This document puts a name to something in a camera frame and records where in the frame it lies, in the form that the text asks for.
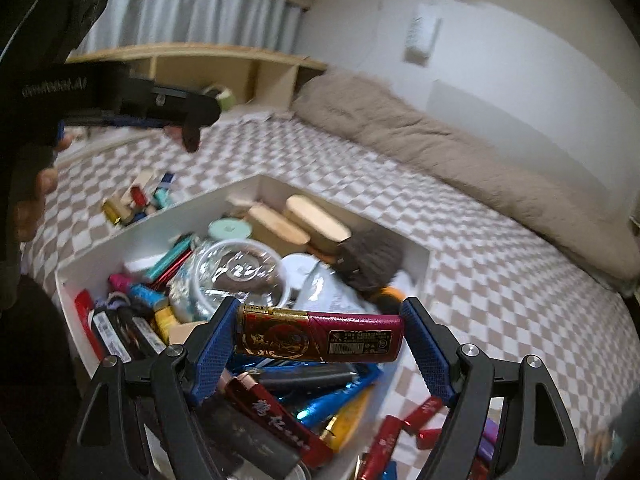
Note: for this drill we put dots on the clear glass bowl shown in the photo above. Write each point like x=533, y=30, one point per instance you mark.
x=246, y=270

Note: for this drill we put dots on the grey curtain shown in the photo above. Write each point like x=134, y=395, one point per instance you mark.
x=262, y=24

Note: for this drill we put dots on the person's left hand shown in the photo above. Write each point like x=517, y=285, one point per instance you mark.
x=34, y=178

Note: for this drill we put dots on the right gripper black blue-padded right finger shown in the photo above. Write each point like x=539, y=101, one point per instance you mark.
x=536, y=439

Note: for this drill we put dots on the wooden brush block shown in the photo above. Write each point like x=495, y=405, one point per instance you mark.
x=276, y=231
x=326, y=232

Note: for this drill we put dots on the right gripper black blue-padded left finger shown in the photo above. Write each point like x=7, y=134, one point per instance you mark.
x=108, y=441

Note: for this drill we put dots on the beige quilted blanket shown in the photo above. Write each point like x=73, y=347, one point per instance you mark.
x=362, y=109

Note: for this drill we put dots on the tape roll on shelf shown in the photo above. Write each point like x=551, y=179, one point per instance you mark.
x=223, y=95

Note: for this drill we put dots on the white wall device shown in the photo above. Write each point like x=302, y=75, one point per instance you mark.
x=422, y=34

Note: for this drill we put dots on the dark red dragon lighter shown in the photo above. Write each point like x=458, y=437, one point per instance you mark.
x=318, y=336

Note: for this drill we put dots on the wooden shelf unit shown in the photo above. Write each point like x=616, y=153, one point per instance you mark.
x=258, y=78

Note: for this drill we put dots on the blue metallic lighter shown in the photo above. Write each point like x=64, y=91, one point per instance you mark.
x=320, y=409

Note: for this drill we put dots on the checkered bed sheet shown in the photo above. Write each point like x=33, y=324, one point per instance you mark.
x=493, y=282

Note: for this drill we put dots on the mint round tin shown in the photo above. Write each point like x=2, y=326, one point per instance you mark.
x=229, y=229

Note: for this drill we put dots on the white shoe box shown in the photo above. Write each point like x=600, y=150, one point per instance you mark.
x=152, y=236

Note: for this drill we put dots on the dark fluffy brush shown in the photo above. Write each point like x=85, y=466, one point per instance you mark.
x=368, y=260

